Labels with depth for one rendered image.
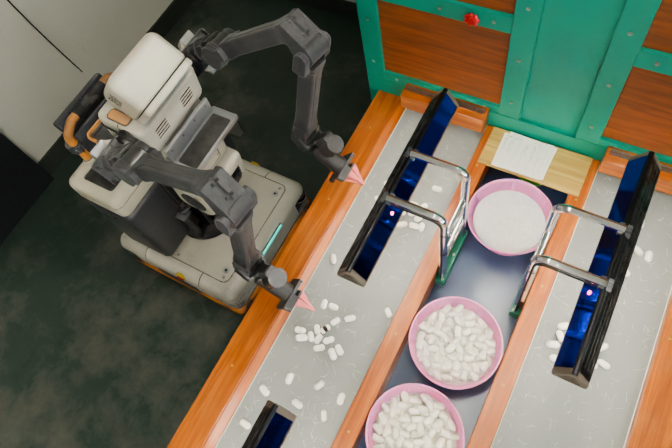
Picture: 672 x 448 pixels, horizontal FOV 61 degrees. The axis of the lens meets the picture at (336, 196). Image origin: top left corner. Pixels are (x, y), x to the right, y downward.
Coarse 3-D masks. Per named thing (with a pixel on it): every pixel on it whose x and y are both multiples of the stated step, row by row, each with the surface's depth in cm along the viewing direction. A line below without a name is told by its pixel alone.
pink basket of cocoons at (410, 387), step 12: (408, 384) 160; (420, 384) 159; (384, 396) 160; (432, 396) 161; (444, 396) 157; (372, 408) 158; (372, 420) 159; (456, 420) 156; (372, 432) 159; (372, 444) 157
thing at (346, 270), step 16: (448, 96) 164; (432, 112) 161; (448, 112) 164; (416, 128) 164; (432, 128) 160; (416, 144) 156; (432, 144) 160; (400, 160) 158; (416, 160) 156; (400, 176) 153; (416, 176) 157; (400, 192) 153; (384, 208) 149; (368, 224) 149; (384, 224) 149; (368, 240) 146; (384, 240) 150; (352, 256) 144; (368, 256) 146; (352, 272) 143; (368, 272) 146
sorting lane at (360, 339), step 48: (432, 192) 190; (336, 240) 188; (336, 288) 180; (384, 288) 177; (288, 336) 175; (336, 336) 173; (288, 384) 168; (336, 384) 166; (240, 432) 164; (336, 432) 160
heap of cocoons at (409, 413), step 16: (400, 400) 163; (416, 400) 160; (432, 400) 161; (384, 416) 160; (400, 416) 159; (416, 416) 159; (432, 416) 158; (448, 416) 157; (384, 432) 158; (400, 432) 157; (416, 432) 157; (432, 432) 156; (448, 432) 155
